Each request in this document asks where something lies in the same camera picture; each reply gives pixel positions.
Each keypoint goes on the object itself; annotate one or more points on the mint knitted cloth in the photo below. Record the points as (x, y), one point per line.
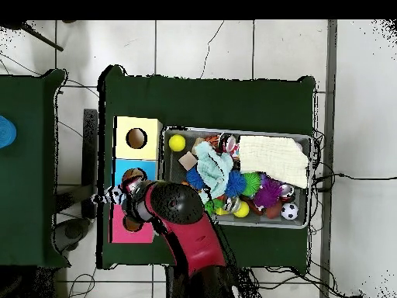
(214, 167)

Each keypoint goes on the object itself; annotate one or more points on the cream knitted cloth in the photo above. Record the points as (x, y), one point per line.
(273, 158)

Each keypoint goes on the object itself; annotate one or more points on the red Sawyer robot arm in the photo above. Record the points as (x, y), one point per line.
(198, 245)

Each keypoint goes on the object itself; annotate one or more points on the wooden box with three holes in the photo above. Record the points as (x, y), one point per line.
(136, 153)

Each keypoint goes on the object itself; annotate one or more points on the silver mesh bin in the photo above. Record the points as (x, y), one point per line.
(302, 198)

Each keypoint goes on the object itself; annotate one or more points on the black stand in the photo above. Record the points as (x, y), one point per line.
(90, 155)

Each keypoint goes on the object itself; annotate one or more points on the wooden cube block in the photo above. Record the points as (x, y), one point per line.
(188, 160)

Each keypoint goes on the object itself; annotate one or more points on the yellow smooth ball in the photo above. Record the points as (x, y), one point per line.
(177, 142)

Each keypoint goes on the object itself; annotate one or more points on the green spiky toy with eyes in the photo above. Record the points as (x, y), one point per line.
(212, 205)

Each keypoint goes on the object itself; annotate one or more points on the tiger plush toy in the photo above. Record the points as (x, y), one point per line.
(213, 139)

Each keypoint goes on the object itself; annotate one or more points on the green covered side table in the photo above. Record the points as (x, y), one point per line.
(28, 186)

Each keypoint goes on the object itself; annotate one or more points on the large blue spiky ball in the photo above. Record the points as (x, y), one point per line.
(235, 183)

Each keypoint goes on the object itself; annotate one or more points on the crushed black can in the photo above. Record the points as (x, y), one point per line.
(228, 143)

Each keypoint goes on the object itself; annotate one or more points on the dark green table cloth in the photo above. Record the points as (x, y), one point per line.
(217, 102)

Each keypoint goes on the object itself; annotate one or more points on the small green spiky ball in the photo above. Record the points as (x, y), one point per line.
(251, 183)

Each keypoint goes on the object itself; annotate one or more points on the purple spiky ball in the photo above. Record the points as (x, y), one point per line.
(267, 193)

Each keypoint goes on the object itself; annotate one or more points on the blue roll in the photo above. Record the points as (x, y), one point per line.
(6, 132)

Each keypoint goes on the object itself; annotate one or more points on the small soccer ball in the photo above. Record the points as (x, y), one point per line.
(289, 211)

